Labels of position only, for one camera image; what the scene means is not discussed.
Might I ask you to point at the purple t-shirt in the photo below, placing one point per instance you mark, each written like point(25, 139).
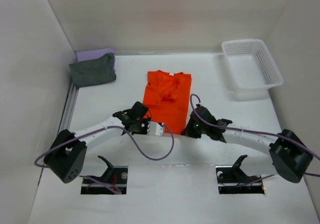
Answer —
point(95, 54)

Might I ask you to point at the white plastic laundry basket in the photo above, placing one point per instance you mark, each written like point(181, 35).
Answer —
point(250, 65)

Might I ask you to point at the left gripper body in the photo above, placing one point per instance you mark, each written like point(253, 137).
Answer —
point(141, 128)

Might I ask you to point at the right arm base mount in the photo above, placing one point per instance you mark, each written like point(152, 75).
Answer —
point(232, 180)

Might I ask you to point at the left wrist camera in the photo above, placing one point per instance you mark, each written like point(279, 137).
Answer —
point(155, 129)

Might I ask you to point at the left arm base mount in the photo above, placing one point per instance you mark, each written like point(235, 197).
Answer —
point(110, 181)

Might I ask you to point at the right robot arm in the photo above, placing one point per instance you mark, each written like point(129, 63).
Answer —
point(282, 154)

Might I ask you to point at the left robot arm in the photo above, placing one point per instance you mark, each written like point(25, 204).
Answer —
point(67, 157)

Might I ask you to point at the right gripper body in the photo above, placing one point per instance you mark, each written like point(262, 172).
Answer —
point(195, 131)

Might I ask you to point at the grey t-shirt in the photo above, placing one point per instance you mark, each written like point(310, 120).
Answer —
point(94, 72)

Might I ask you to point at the aluminium rail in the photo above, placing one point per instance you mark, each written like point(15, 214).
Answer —
point(65, 113)

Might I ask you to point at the orange t-shirt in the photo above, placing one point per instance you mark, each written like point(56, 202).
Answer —
point(167, 96)

